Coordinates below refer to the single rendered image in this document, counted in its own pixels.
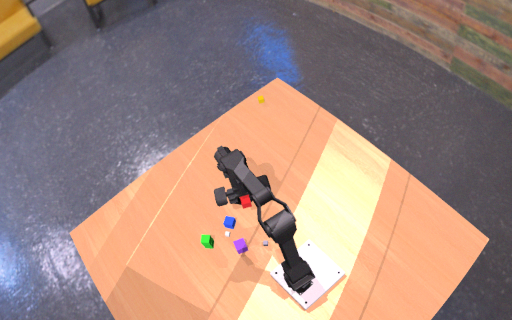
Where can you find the purple block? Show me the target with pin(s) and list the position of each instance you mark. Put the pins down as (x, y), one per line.
(240, 245)

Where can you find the blue block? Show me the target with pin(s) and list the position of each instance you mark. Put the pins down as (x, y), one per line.
(229, 222)

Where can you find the red block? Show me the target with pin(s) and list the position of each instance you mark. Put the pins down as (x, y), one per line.
(245, 201)

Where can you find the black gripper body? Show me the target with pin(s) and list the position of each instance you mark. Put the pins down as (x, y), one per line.
(235, 192)

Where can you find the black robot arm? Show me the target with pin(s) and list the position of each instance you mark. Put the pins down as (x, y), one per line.
(281, 227)

